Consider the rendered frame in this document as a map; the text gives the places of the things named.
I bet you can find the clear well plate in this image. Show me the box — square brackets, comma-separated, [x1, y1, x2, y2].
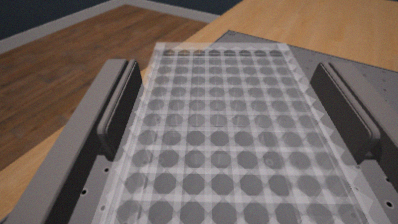
[91, 42, 391, 224]

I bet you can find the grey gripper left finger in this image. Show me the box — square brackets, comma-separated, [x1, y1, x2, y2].
[4, 59, 142, 224]

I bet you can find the grey flat base plate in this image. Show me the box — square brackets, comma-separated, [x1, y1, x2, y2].
[69, 30, 398, 224]

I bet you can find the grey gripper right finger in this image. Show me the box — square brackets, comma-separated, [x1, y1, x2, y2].
[310, 62, 398, 193]

